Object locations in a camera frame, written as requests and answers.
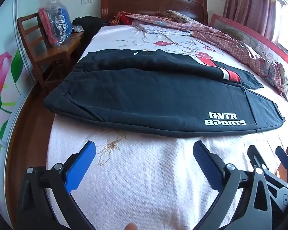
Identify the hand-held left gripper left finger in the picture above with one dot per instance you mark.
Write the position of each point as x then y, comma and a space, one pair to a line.
81, 166

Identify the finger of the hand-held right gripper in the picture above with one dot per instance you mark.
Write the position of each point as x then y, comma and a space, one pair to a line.
256, 155
285, 159

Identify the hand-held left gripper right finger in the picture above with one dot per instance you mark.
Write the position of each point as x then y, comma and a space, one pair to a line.
206, 159

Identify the black pants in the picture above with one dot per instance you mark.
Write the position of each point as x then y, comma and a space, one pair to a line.
146, 95

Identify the person's left hand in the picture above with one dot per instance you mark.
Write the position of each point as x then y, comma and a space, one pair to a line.
130, 227

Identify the wooden bed with floral sheet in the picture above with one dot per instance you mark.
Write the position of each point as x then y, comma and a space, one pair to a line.
144, 179

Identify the wooden chair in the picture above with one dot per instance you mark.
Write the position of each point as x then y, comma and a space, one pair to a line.
50, 57

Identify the floral wardrobe door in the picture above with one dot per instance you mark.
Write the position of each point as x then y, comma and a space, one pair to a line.
4, 76

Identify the pink patterned quilt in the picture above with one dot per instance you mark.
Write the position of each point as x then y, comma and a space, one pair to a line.
220, 37

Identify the dark clothes pile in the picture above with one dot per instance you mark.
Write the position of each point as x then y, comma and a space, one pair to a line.
88, 25

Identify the clear plastic bag of clothes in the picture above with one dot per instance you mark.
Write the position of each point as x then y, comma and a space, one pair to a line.
55, 19

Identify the pink curtain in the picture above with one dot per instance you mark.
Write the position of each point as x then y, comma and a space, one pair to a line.
249, 4

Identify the red fringed pillow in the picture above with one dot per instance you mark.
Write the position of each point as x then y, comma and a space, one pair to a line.
123, 19

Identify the wooden bed headboard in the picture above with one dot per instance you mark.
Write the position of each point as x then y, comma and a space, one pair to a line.
156, 1

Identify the pink bed guard rail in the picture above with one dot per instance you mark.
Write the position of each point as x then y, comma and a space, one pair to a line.
244, 34

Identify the white wall socket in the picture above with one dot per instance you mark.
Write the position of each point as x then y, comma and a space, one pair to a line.
86, 1

